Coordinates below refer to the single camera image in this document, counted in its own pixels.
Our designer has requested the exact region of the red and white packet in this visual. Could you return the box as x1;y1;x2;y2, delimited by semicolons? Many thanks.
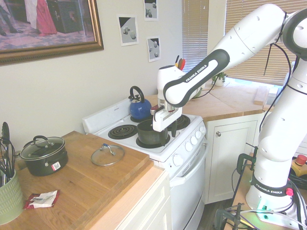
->
23;190;60;210

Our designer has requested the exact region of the black spoon utensil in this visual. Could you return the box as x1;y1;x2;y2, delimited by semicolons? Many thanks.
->
1;121;11;154

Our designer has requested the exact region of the black cable bundle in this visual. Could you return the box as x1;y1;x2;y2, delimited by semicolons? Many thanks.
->
287;166;307;186

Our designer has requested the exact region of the glass lid with steel handle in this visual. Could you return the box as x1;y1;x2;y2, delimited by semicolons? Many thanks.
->
91;143;126;167

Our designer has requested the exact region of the dark saucepan with steel handle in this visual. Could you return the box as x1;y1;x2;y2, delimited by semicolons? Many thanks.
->
136;118;168;146

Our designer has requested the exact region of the large wooden butcher block board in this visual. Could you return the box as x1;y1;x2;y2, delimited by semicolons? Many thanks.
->
0;130;154;230

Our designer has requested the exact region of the dark table clamp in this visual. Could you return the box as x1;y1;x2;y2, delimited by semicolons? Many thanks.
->
214;202;245;230

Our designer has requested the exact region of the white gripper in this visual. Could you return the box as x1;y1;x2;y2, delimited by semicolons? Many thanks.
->
152;107;183;147

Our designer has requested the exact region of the glass lid with black handle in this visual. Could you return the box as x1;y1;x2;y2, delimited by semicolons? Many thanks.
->
20;135;66;161

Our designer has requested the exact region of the black wire whisk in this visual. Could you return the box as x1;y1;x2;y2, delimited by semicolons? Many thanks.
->
0;137;16;180

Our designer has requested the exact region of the black cooking pot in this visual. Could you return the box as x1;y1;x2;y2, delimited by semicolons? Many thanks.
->
21;143;69;177

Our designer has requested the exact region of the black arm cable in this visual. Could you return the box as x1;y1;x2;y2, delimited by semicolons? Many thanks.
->
191;11;292;149

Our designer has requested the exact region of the white electric stove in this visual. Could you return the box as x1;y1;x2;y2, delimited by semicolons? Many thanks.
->
82;97;209;230

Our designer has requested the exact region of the green table clamp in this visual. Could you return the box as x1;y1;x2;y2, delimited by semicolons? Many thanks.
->
236;146;259;173

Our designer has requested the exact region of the white oven door handle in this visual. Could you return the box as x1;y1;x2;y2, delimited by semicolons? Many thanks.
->
169;143;209;187

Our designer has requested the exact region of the blue kettle with black handle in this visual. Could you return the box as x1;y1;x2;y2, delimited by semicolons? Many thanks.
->
128;86;153;121

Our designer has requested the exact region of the white drawer cabinet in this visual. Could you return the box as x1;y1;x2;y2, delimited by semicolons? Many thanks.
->
115;167;172;230

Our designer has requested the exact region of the grey photo print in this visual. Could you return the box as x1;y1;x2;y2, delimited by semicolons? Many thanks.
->
146;35;161;63
117;13;139;46
143;0;159;22

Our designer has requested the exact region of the large black coil burner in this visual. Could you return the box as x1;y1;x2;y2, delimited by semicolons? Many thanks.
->
167;114;191;131

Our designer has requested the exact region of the green ribbed utensil holder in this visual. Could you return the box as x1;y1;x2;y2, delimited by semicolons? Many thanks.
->
0;169;24;219

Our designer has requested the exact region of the narrow window blind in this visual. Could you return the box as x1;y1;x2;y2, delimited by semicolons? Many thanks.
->
181;0;209;72

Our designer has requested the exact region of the wide window blind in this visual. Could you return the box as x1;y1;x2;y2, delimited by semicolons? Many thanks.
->
224;0;307;86

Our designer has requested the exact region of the white door cabinet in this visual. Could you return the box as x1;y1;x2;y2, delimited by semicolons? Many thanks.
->
203;112;267;204

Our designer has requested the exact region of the light wooden plank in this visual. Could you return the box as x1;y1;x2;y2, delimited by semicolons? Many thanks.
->
253;86;269;105

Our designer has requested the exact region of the red emergency stop button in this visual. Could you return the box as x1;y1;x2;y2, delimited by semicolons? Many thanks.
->
294;154;307;166

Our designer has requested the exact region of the plant in white pot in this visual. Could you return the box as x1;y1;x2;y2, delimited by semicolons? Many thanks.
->
211;72;228;87

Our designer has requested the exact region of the gold framed painting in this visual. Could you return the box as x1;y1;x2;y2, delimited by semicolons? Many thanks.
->
0;0;105;67

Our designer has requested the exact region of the white oven dial knob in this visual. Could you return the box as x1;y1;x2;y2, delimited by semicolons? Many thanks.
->
172;154;183;167

